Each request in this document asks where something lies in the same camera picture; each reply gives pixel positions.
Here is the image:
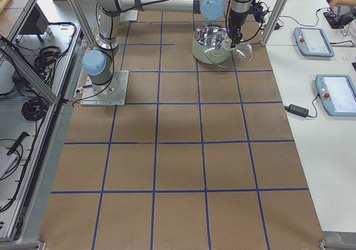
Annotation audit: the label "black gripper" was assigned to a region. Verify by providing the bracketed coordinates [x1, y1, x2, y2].
[228, 9, 246, 45]

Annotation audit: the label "glass pot lid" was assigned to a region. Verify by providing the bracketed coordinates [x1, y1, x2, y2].
[202, 32, 253, 69]

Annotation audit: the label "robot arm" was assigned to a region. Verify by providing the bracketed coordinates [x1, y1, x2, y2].
[99, 0, 240, 104]

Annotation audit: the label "pale green cooking pot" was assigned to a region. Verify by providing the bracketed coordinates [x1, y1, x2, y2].
[192, 22, 231, 64]

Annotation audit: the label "far teach pendant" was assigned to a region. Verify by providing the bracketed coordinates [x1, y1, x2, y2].
[294, 27, 334, 58]

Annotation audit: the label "teach pendant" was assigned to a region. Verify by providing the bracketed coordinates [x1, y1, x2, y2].
[315, 74, 355, 117]
[294, 27, 334, 58]

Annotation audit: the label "black power adapter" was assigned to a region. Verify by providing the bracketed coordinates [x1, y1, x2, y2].
[284, 104, 309, 118]

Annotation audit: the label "near teach pendant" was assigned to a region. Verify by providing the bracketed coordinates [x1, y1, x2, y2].
[315, 74, 355, 117]

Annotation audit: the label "black monitor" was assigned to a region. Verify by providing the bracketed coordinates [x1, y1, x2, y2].
[19, 3, 49, 42]

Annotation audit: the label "aluminium frame post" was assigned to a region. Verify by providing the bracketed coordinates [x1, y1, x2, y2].
[260, 0, 287, 46]

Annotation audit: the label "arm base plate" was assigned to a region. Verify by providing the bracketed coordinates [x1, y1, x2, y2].
[80, 70, 130, 106]
[120, 10, 138, 22]

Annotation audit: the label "coiled black cables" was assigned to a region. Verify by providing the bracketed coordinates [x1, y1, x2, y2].
[22, 97, 48, 122]

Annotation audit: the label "aluminium frame rail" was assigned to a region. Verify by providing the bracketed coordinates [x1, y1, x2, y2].
[1, 36, 59, 104]

